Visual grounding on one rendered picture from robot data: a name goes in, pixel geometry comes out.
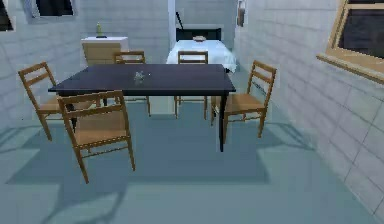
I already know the black dining table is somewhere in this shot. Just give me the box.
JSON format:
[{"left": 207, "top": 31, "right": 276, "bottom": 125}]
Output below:
[{"left": 47, "top": 63, "right": 237, "bottom": 153}]

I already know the brown wooden chair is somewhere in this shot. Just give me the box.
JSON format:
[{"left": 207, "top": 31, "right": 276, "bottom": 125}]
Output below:
[
  {"left": 17, "top": 61, "right": 94, "bottom": 142},
  {"left": 57, "top": 89, "right": 137, "bottom": 185},
  {"left": 173, "top": 50, "right": 210, "bottom": 121},
  {"left": 210, "top": 59, "right": 278, "bottom": 145},
  {"left": 113, "top": 50, "right": 152, "bottom": 118}
]

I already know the bed with white cover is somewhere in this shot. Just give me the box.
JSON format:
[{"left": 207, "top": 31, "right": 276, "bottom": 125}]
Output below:
[{"left": 165, "top": 27, "right": 238, "bottom": 74}]

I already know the small grey table ornament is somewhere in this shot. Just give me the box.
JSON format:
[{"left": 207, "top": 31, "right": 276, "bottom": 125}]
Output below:
[{"left": 133, "top": 70, "right": 147, "bottom": 85}]

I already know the white and tan cabinet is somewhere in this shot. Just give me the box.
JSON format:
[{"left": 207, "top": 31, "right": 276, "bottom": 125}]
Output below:
[{"left": 80, "top": 36, "right": 130, "bottom": 67}]

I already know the green bottle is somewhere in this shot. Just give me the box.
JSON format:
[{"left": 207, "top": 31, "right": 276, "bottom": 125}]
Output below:
[{"left": 95, "top": 21, "right": 108, "bottom": 39}]

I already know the white framed window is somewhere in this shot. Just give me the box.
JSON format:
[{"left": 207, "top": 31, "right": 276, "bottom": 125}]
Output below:
[
  {"left": 0, "top": 0, "right": 16, "bottom": 33},
  {"left": 22, "top": 0, "right": 80, "bottom": 24}
]

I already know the wooden framed window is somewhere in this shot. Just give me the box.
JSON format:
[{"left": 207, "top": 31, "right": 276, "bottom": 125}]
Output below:
[{"left": 315, "top": 0, "right": 384, "bottom": 85}]

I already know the grey wall fixture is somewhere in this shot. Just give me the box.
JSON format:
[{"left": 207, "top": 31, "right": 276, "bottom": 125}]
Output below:
[{"left": 236, "top": 0, "right": 247, "bottom": 28}]

